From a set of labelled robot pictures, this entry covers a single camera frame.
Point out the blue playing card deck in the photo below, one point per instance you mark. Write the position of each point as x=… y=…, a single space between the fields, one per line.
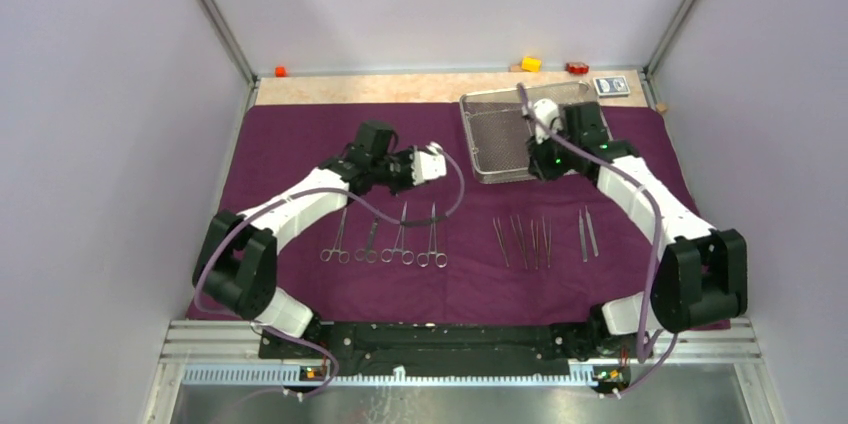
x=611 y=86

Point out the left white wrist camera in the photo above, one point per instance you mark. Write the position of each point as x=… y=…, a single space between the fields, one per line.
x=428 y=164

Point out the small steel hemostat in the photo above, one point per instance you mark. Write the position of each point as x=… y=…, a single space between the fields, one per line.
x=336 y=250

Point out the steel angled tweezers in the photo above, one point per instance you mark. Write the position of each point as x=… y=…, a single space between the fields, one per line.
x=500 y=236

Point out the purple cloth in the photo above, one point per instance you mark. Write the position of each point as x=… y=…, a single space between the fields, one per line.
x=279 y=145

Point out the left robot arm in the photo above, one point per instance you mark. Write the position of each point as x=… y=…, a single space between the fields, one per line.
x=238 y=263

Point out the red small block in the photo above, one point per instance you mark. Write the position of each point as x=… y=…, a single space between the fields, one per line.
x=577 y=67

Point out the yellow small block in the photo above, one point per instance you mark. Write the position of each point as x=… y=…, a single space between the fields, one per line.
x=530 y=64

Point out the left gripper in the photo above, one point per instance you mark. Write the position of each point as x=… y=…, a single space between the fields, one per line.
x=407 y=182

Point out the metal mesh instrument tray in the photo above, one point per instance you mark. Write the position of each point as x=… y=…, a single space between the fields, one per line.
x=496 y=134

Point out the steel forceps clamp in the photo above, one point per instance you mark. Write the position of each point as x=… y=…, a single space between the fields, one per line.
x=399 y=248

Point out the steel curved tweezers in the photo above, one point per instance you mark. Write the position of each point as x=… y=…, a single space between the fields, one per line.
x=535 y=242

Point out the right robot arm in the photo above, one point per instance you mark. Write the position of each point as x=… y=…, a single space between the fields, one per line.
x=697 y=274

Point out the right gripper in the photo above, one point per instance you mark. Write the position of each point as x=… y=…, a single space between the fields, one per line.
x=539 y=166

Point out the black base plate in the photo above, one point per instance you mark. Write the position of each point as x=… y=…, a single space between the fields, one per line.
x=435 y=350

